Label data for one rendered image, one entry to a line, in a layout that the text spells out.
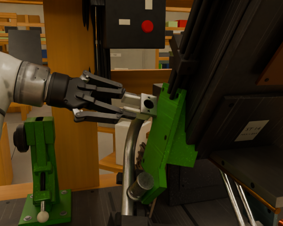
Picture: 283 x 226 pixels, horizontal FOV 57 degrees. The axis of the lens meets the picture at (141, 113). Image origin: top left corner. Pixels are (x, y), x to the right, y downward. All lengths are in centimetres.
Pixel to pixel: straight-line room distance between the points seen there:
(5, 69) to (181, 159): 39
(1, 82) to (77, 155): 43
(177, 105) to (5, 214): 58
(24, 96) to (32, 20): 697
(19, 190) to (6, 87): 52
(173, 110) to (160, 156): 10
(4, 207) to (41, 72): 47
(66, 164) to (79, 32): 43
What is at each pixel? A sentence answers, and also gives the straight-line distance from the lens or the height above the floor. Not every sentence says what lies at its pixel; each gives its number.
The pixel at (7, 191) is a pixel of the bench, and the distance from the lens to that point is 103.
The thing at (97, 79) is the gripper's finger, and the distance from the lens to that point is 63.
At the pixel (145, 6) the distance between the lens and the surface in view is 77.
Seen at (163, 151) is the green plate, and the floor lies 115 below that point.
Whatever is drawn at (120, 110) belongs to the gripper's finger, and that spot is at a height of 121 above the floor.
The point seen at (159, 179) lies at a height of 110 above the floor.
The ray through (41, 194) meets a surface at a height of 99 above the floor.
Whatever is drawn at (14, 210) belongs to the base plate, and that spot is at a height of 90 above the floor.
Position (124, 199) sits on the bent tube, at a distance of 64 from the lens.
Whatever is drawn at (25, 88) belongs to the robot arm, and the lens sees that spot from 57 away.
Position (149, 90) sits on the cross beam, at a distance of 98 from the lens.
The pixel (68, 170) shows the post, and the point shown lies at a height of 95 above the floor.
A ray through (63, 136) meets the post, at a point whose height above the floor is 108.
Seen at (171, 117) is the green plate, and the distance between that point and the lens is 53.
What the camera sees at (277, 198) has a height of 113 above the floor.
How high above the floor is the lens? 135
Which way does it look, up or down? 14 degrees down
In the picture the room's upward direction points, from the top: straight up
